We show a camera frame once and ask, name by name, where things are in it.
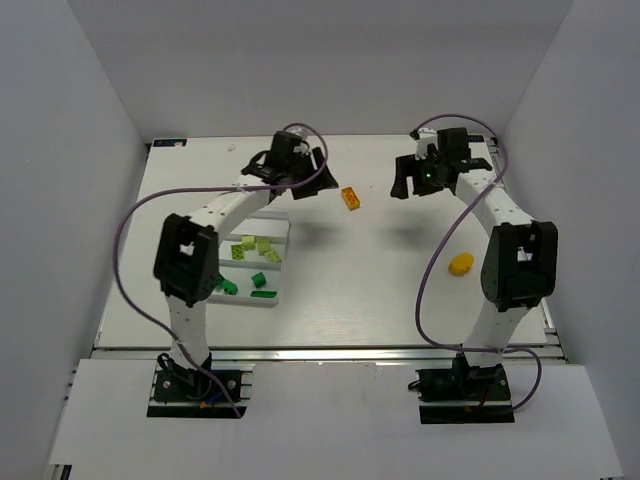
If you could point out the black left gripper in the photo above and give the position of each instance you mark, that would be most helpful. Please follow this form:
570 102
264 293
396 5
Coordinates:
310 175

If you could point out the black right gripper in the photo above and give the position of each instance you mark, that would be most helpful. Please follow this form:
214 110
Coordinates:
409 173

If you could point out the orange long lego brick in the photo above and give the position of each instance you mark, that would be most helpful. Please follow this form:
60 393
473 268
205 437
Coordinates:
350 198

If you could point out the light green sloped lego brick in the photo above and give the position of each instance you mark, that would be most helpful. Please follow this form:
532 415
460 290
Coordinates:
273 256

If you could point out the light green square lego brick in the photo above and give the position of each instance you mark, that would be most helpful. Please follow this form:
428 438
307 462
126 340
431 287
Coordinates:
249 242

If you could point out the yellow round lego piece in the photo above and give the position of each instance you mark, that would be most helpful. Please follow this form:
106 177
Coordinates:
461 264

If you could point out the light green upturned lego brick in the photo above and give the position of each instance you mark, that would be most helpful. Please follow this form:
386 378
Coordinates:
237 252

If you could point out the dark green square lego brick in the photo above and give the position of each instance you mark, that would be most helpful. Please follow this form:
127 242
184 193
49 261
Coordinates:
259 280

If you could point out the green lego plate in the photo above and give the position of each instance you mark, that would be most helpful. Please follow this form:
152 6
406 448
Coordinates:
264 294

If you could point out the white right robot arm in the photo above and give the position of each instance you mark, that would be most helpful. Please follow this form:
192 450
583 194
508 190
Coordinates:
519 266

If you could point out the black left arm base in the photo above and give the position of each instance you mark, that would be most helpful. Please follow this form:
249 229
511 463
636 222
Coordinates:
179 392

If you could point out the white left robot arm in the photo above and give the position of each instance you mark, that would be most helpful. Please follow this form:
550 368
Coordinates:
187 260

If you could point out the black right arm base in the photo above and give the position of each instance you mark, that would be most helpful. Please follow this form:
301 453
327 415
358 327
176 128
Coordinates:
461 395

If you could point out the white divided sorting tray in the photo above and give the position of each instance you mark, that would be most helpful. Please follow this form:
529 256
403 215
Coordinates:
272 225

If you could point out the blue left corner label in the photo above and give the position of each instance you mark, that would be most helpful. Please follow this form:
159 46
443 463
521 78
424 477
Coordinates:
169 143

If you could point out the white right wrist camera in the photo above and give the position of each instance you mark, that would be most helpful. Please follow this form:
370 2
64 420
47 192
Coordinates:
426 142

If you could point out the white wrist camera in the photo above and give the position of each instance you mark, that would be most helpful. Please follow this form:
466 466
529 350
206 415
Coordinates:
302 133
426 142

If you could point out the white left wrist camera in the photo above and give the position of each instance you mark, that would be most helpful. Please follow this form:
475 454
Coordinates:
302 133

